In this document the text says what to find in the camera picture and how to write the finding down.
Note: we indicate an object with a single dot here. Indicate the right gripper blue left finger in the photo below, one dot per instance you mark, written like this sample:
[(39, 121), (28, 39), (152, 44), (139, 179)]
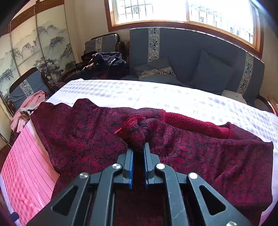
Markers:
[(89, 199)]

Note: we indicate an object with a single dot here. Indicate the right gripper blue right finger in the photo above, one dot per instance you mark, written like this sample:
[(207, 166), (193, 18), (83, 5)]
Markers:
[(189, 199)]

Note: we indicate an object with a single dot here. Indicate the dark red patterned sweater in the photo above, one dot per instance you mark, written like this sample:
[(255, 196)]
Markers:
[(88, 138)]

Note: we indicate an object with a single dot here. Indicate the pink clothes on armchair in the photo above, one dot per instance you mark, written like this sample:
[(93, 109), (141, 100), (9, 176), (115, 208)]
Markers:
[(23, 114)]

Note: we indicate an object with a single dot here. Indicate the pile of dark clothes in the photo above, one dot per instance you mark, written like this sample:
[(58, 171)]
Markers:
[(106, 65)]

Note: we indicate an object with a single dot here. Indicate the pink checked bed cover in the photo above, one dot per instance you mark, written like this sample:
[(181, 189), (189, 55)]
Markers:
[(27, 176)]

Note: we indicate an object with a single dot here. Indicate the blue square cushion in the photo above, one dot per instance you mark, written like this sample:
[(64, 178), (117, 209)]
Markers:
[(211, 75)]

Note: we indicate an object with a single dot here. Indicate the blue armchair near screen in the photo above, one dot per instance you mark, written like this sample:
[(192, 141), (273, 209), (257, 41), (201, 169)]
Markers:
[(26, 85)]

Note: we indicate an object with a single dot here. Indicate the blue cushion with lace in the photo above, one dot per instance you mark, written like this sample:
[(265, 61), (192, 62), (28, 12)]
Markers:
[(158, 71)]

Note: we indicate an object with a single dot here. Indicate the blue sofa with patterned stripes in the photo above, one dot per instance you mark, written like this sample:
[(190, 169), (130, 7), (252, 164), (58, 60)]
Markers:
[(183, 48)]

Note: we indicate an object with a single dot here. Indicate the blue armchair in corner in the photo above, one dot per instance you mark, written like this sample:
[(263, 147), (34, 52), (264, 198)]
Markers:
[(106, 43)]

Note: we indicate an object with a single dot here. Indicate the painted folding screen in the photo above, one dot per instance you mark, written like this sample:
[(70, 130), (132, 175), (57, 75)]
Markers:
[(38, 37)]

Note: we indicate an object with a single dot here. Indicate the wooden framed window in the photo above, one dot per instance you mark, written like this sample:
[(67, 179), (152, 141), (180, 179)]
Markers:
[(238, 22)]

